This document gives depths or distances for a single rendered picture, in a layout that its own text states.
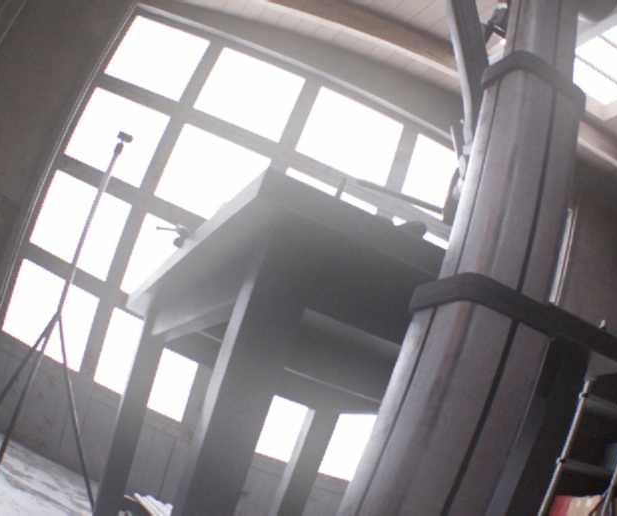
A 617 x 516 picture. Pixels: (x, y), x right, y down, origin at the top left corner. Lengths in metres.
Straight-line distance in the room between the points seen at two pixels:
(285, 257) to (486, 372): 0.56
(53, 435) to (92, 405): 0.36
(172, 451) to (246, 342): 3.31
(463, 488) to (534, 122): 0.38
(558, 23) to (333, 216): 0.47
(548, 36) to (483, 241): 0.29
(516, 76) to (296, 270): 0.53
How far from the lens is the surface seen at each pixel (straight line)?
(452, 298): 0.76
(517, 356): 0.77
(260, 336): 1.22
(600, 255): 5.82
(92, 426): 4.44
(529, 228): 0.80
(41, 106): 4.61
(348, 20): 4.52
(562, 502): 5.32
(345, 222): 1.17
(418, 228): 1.23
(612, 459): 5.67
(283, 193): 1.15
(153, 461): 4.49
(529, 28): 0.93
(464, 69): 1.29
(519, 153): 0.82
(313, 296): 1.27
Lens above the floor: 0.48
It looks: 17 degrees up
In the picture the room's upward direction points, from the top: 19 degrees clockwise
